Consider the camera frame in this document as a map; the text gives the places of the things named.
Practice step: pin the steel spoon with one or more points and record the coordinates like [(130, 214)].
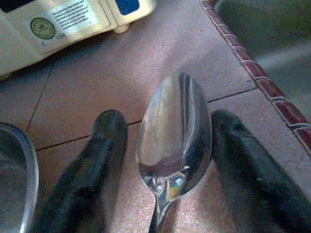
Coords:
[(173, 136)]

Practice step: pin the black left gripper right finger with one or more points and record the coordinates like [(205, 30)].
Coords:
[(255, 182)]

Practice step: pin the steel sink basin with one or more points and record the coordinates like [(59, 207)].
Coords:
[(267, 24)]

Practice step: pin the shallow steel bowl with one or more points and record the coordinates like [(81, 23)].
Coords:
[(17, 174)]

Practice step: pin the cream and black water ionizer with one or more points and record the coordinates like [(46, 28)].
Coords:
[(60, 29)]

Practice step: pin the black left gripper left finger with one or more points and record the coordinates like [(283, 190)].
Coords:
[(82, 179)]

